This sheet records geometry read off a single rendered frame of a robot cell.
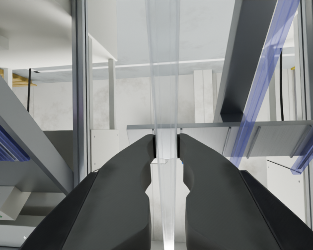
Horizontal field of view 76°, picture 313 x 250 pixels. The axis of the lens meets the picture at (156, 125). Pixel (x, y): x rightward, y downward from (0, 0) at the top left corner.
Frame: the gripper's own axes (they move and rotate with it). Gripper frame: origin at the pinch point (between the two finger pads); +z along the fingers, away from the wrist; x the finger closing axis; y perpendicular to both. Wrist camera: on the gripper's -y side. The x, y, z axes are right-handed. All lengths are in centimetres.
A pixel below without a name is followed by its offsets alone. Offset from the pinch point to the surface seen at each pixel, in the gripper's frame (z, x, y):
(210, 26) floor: 210, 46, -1
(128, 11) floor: 182, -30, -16
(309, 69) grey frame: 47, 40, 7
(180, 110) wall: 329, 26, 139
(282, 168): 55, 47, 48
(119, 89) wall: 358, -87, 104
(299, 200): 40, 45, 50
